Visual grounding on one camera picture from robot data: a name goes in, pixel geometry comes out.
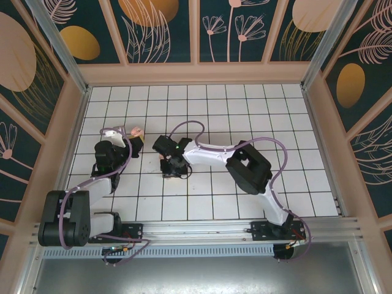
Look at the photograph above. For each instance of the black connector housing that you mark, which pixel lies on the black connector housing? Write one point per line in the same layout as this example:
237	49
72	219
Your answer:
283	252

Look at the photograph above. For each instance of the aluminium corner post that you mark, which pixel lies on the aluminium corner post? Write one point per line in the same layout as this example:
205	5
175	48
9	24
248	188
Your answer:
324	46
62	52

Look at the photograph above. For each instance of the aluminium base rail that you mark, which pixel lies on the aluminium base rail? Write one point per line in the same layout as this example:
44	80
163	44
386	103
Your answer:
196	229

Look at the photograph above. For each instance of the aluminium side rail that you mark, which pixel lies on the aluminium side rail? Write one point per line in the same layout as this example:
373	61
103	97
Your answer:
78	122
324	153

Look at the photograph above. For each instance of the grey metal sheet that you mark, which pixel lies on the grey metal sheet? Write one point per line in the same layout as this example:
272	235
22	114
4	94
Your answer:
196	275

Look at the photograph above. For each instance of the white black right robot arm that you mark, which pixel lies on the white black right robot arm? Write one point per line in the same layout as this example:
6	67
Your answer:
248	168

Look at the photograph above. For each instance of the pink earbud charging case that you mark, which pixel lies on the pink earbud charging case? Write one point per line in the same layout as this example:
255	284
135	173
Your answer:
136	131

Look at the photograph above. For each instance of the small circuit board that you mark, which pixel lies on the small circuit board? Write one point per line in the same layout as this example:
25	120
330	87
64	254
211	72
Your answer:
114	249

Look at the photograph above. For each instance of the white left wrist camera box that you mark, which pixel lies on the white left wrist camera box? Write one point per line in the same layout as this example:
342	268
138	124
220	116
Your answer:
114	136

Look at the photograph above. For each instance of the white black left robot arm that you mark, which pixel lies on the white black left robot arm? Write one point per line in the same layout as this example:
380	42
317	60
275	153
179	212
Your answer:
64	220

